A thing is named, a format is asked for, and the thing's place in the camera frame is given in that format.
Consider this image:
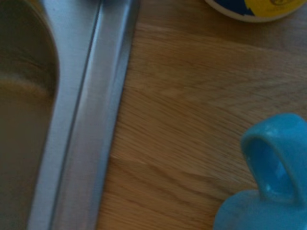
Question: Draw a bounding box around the stainless steel sink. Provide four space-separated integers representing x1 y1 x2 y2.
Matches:
0 0 142 230

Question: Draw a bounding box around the white blue yellow bowl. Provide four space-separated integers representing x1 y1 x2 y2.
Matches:
204 0 307 23

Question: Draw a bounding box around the blue ceramic mug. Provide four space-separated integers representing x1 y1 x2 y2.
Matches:
213 113 307 230

